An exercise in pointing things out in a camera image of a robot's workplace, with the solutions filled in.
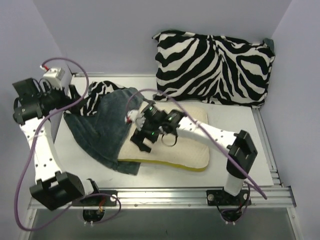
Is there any grey zebra pillowcase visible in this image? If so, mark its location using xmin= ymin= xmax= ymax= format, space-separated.
xmin=63 ymin=80 xmax=148 ymax=176

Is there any cream quilted pillow yellow trim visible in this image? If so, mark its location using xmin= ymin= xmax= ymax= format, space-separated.
xmin=117 ymin=100 xmax=211 ymax=173

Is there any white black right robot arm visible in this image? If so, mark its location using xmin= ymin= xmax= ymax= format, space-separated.
xmin=124 ymin=103 xmax=258 ymax=205

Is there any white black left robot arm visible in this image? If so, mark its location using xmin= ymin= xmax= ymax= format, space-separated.
xmin=13 ymin=76 xmax=101 ymax=211

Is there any zebra print pillow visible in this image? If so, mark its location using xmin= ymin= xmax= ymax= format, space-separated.
xmin=153 ymin=30 xmax=276 ymax=109

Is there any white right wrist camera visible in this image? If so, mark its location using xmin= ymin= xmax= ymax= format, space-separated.
xmin=124 ymin=109 xmax=146 ymax=131

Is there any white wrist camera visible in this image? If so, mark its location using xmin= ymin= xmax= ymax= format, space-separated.
xmin=124 ymin=109 xmax=146 ymax=131
xmin=41 ymin=66 xmax=72 ymax=89

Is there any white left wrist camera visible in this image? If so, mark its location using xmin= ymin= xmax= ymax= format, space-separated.
xmin=41 ymin=66 xmax=72 ymax=89

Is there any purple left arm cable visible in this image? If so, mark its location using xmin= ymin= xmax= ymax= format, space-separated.
xmin=14 ymin=57 xmax=122 ymax=231

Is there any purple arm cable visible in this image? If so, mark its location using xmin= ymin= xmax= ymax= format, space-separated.
xmin=14 ymin=57 xmax=122 ymax=231
xmin=124 ymin=89 xmax=268 ymax=223

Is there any aluminium back rail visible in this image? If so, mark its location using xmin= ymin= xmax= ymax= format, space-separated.
xmin=87 ymin=72 xmax=155 ymax=78

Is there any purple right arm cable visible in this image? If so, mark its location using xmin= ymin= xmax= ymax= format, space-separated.
xmin=124 ymin=89 xmax=268 ymax=223

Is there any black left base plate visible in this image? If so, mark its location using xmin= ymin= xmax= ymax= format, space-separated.
xmin=72 ymin=190 xmax=118 ymax=207

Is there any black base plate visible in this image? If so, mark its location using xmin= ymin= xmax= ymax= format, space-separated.
xmin=206 ymin=189 xmax=250 ymax=207
xmin=72 ymin=190 xmax=118 ymax=207

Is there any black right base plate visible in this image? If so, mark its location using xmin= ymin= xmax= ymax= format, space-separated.
xmin=206 ymin=189 xmax=250 ymax=207

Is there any aluminium front rail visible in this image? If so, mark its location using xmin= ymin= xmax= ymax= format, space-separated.
xmin=27 ymin=185 xmax=297 ymax=211

